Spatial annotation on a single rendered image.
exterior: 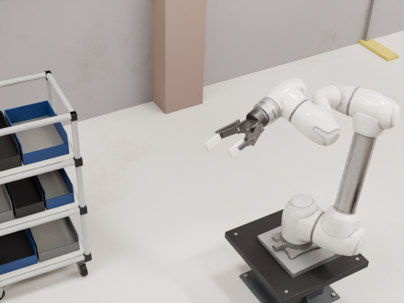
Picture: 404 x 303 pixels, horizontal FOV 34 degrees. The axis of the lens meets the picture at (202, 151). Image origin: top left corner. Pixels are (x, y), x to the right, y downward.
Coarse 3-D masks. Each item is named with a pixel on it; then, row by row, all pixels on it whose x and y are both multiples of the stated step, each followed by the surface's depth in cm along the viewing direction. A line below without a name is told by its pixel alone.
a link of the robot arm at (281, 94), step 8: (288, 80) 239; (296, 80) 239; (272, 88) 238; (280, 88) 236; (288, 88) 235; (296, 88) 236; (304, 88) 238; (272, 96) 234; (280, 96) 234; (288, 96) 234; (296, 96) 234; (304, 96) 236; (280, 104) 233; (288, 104) 233; (296, 104) 232; (288, 112) 234; (288, 120) 237
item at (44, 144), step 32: (64, 96) 294; (0, 128) 304; (32, 128) 278; (0, 160) 285; (32, 160) 292; (64, 160) 297; (0, 192) 315; (32, 192) 314; (64, 192) 318; (0, 224) 304; (32, 224) 307; (64, 224) 345; (0, 256) 327; (32, 256) 324; (64, 256) 333; (0, 288) 323
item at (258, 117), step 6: (246, 114) 234; (252, 114) 231; (258, 114) 231; (264, 114) 231; (246, 120) 234; (252, 120) 232; (258, 120) 230; (264, 120) 231; (240, 126) 232; (252, 126) 229; (264, 126) 233; (240, 132) 233
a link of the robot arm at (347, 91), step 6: (330, 84) 280; (336, 84) 281; (342, 84) 285; (342, 90) 279; (348, 90) 279; (354, 90) 279; (342, 96) 277; (348, 96) 278; (342, 102) 279; (348, 102) 278; (336, 108) 282; (342, 108) 280; (348, 108) 279; (348, 114) 282
